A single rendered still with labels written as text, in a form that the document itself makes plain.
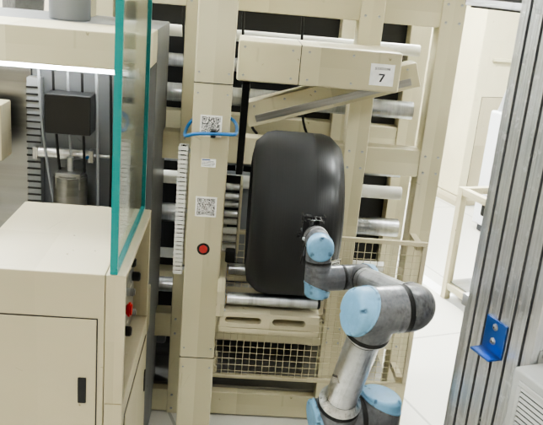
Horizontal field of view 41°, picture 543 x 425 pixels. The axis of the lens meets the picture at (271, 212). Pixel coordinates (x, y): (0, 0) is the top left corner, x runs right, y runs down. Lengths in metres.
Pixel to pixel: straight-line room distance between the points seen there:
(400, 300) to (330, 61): 1.26
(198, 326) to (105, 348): 0.86
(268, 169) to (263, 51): 0.52
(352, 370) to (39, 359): 0.80
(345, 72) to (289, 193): 0.60
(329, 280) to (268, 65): 0.98
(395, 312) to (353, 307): 0.10
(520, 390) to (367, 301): 0.39
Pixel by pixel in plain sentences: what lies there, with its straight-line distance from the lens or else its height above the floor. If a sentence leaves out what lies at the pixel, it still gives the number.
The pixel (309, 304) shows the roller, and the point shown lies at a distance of 2.67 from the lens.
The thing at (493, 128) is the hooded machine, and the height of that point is 0.94.
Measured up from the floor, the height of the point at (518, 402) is 1.16.
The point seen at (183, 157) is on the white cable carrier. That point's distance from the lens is 2.58.
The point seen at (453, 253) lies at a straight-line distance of 5.15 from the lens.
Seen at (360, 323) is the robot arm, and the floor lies 1.27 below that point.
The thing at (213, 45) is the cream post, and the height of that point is 1.78.
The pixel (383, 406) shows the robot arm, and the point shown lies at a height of 0.94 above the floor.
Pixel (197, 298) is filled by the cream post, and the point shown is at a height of 0.86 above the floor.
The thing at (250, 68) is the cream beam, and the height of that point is 1.68.
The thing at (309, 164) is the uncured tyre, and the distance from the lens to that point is 2.47.
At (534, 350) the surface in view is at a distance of 1.78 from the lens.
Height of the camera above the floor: 2.01
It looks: 18 degrees down
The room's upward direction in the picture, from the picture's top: 5 degrees clockwise
